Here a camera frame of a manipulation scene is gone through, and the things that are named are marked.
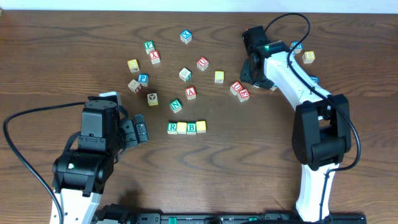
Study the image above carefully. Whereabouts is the blue D block lower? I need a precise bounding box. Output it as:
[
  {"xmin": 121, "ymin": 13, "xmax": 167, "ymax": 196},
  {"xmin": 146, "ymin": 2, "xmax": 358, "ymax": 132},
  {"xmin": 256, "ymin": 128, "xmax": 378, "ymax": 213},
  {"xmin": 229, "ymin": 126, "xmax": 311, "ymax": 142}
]
[{"xmin": 310, "ymin": 75, "xmax": 319, "ymax": 85}]

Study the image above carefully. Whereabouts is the blue X block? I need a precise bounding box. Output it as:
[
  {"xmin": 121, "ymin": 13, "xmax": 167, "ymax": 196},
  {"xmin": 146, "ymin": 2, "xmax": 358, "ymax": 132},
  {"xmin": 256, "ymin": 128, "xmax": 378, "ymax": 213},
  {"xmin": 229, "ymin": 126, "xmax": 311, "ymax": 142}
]
[{"xmin": 180, "ymin": 30, "xmax": 192, "ymax": 44}]

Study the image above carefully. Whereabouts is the blue D block upper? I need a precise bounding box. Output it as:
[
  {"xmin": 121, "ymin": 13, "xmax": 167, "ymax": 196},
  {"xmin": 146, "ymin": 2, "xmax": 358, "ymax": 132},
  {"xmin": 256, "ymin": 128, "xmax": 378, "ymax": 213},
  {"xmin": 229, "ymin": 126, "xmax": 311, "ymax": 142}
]
[{"xmin": 290, "ymin": 41, "xmax": 303, "ymax": 54}]

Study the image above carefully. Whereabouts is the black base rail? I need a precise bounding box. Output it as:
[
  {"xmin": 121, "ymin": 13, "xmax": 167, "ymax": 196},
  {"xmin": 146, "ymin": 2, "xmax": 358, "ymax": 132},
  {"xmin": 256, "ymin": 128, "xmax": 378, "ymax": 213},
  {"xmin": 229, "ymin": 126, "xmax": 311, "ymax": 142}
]
[{"xmin": 93, "ymin": 203, "xmax": 367, "ymax": 224}]

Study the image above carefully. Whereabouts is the red u block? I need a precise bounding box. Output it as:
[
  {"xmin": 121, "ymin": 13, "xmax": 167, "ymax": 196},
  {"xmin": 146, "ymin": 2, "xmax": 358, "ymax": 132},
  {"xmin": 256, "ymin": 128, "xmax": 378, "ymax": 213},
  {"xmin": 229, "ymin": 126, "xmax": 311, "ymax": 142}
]
[
  {"xmin": 197, "ymin": 57, "xmax": 209, "ymax": 71},
  {"xmin": 230, "ymin": 81, "xmax": 243, "ymax": 96}
]

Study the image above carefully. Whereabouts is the blue P block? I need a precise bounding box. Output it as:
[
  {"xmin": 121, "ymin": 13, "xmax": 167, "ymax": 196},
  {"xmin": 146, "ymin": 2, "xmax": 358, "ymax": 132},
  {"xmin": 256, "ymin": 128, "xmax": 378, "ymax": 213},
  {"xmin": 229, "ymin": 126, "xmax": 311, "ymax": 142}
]
[{"xmin": 137, "ymin": 73, "xmax": 149, "ymax": 86}]

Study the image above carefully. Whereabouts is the green F block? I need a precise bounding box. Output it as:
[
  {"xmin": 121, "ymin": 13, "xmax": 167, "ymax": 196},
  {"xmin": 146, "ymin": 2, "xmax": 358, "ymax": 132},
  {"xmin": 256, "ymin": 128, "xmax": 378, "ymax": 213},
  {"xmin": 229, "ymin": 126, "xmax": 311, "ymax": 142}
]
[{"xmin": 144, "ymin": 40, "xmax": 155, "ymax": 54}]

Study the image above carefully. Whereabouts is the yellow picture block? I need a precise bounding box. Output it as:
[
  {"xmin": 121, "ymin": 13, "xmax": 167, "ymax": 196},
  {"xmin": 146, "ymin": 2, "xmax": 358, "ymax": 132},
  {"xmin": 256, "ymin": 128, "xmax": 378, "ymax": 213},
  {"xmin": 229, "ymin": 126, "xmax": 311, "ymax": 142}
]
[{"xmin": 147, "ymin": 93, "xmax": 159, "ymax": 106}]

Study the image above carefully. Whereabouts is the green R block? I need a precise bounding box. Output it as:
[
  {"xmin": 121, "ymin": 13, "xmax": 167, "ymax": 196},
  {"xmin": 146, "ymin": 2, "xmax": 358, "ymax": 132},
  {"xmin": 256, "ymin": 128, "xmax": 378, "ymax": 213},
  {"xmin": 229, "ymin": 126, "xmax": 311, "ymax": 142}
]
[{"xmin": 167, "ymin": 122, "xmax": 177, "ymax": 134}]

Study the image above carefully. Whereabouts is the yellow 8 block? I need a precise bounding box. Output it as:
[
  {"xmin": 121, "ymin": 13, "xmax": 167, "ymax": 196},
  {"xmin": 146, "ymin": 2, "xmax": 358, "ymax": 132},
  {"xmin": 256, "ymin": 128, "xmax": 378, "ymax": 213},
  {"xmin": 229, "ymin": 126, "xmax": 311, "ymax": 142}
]
[{"xmin": 302, "ymin": 51, "xmax": 315, "ymax": 63}]

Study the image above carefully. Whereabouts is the red U block upper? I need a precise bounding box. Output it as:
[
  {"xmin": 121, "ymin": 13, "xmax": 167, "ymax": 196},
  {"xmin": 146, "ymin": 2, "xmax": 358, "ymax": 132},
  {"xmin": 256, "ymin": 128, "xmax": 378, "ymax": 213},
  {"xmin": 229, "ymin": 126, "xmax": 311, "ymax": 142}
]
[{"xmin": 197, "ymin": 57, "xmax": 209, "ymax": 71}]

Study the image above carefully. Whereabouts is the green B block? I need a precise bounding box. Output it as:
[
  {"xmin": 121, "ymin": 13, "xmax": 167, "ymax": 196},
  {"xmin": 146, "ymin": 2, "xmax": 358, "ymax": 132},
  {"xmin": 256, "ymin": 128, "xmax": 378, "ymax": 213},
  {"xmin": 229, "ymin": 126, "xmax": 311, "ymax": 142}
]
[{"xmin": 187, "ymin": 123, "xmax": 197, "ymax": 134}]

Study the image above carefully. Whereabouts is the plain wood green-sided block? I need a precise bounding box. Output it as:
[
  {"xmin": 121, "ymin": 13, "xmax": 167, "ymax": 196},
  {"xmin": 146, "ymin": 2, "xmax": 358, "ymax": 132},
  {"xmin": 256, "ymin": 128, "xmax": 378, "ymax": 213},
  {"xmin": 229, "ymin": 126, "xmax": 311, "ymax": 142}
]
[{"xmin": 179, "ymin": 67, "xmax": 192, "ymax": 82}]

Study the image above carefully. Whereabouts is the red E block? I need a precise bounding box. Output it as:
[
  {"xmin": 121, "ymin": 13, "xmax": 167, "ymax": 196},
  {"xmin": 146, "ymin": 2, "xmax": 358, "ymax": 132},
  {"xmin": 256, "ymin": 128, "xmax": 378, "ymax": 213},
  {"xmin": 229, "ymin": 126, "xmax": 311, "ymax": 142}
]
[{"xmin": 238, "ymin": 88, "xmax": 250, "ymax": 102}]

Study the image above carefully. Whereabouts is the red U block lower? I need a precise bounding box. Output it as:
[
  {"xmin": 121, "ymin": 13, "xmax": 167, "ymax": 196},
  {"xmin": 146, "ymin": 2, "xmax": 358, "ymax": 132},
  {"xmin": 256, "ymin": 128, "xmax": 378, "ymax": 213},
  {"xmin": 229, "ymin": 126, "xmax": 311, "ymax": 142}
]
[{"xmin": 230, "ymin": 81, "xmax": 243, "ymax": 96}]

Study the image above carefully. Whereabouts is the green N block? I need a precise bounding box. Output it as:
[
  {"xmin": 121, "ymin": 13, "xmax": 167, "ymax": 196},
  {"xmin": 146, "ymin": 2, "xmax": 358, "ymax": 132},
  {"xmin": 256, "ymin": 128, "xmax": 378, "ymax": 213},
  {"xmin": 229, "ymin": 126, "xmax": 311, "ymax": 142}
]
[{"xmin": 170, "ymin": 99, "xmax": 182, "ymax": 113}]

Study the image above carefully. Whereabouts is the yellow O block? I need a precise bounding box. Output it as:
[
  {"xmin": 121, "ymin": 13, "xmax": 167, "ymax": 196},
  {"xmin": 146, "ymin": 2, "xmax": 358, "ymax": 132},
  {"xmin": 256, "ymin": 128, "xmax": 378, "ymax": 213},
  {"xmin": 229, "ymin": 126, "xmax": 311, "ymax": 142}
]
[{"xmin": 177, "ymin": 122, "xmax": 187, "ymax": 134}]

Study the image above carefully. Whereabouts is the red A block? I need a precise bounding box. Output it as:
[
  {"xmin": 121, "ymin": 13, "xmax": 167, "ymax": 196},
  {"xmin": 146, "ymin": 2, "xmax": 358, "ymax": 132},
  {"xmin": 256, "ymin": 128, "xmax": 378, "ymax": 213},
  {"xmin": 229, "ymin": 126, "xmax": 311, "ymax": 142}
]
[{"xmin": 185, "ymin": 86, "xmax": 197, "ymax": 100}]

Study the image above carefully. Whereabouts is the blue d block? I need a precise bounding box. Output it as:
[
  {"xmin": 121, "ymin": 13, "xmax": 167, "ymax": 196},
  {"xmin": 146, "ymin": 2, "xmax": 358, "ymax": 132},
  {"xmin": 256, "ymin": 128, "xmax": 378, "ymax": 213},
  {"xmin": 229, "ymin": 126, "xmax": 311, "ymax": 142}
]
[
  {"xmin": 310, "ymin": 75, "xmax": 319, "ymax": 85},
  {"xmin": 290, "ymin": 41, "xmax": 303, "ymax": 54}
]

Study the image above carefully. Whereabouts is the plain wood red-sided block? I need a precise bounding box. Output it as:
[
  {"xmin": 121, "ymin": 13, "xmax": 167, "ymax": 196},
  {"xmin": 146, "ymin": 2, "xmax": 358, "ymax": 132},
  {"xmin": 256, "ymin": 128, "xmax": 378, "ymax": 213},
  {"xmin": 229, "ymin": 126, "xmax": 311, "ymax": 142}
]
[{"xmin": 127, "ymin": 79, "xmax": 142, "ymax": 93}]

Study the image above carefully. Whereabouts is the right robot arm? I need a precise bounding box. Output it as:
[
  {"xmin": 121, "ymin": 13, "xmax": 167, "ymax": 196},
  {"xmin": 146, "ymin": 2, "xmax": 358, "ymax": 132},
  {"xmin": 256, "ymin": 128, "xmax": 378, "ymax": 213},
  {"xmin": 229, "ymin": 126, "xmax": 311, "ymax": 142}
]
[{"xmin": 240, "ymin": 26, "xmax": 351, "ymax": 222}]

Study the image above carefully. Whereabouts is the blue 2 block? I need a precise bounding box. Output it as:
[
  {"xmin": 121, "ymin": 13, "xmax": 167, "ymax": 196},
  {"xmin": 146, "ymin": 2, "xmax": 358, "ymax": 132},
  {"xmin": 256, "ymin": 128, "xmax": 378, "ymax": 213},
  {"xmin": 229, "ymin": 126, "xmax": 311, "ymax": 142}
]
[{"xmin": 271, "ymin": 84, "xmax": 278, "ymax": 91}]

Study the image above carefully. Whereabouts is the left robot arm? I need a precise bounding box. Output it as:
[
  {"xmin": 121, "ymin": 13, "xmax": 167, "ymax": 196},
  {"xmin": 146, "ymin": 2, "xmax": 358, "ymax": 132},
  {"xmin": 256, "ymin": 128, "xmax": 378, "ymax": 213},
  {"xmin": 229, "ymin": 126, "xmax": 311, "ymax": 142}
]
[{"xmin": 50, "ymin": 92, "xmax": 149, "ymax": 224}]

